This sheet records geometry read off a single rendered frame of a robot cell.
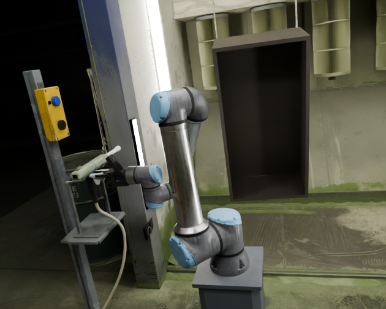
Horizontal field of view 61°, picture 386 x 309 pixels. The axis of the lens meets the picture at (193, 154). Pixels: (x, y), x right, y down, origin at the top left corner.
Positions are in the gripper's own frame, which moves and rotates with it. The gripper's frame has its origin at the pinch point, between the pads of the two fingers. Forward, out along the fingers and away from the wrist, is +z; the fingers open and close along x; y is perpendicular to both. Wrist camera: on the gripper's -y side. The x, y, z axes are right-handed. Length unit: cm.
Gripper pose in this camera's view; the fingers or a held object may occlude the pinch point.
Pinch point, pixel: (92, 173)
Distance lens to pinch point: 179.8
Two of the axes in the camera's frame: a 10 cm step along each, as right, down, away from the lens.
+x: 2.2, -3.0, 9.3
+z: -9.7, 0.6, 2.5
